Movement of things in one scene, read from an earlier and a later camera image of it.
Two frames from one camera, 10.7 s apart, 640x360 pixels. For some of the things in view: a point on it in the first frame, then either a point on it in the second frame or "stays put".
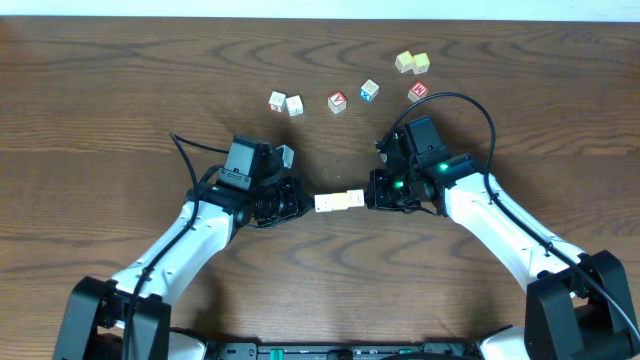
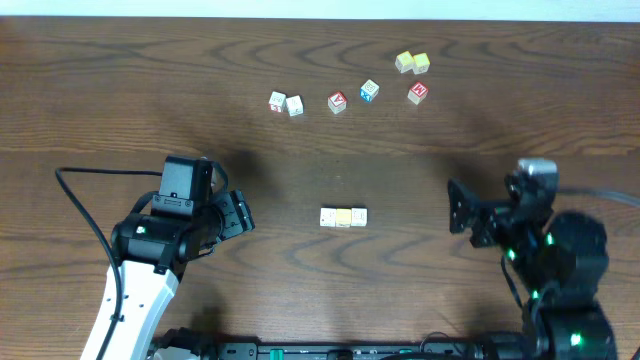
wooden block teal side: (295, 105) stays put
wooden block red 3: (277, 101) stays put
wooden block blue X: (369, 90) stays put
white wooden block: (355, 198) to (359, 217)
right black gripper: (377, 189) to (498, 213)
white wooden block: (323, 203) to (328, 216)
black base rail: (343, 350) stays put
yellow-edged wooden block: (420, 63) stays put
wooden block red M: (417, 91) stays put
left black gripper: (300, 202) to (233, 216)
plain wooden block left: (404, 62) stays put
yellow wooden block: (339, 200) to (343, 217)
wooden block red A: (337, 102) stays put
